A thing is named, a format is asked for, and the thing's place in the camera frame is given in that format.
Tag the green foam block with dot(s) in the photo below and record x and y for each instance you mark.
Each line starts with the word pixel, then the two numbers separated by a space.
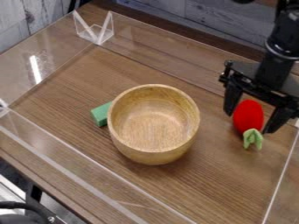
pixel 99 114

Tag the wooden bowl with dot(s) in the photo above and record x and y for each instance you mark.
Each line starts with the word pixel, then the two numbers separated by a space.
pixel 154 121

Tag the clear acrylic corner bracket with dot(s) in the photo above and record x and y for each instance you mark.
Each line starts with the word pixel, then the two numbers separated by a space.
pixel 98 34

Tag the black metal stand base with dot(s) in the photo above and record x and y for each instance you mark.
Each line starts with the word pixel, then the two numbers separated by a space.
pixel 18 211

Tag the red felt strawberry toy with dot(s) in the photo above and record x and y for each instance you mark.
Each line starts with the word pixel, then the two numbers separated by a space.
pixel 249 120

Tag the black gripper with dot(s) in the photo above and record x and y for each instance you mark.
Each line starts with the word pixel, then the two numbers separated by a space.
pixel 239 81

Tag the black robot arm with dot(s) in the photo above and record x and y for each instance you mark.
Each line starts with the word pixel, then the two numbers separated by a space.
pixel 267 80

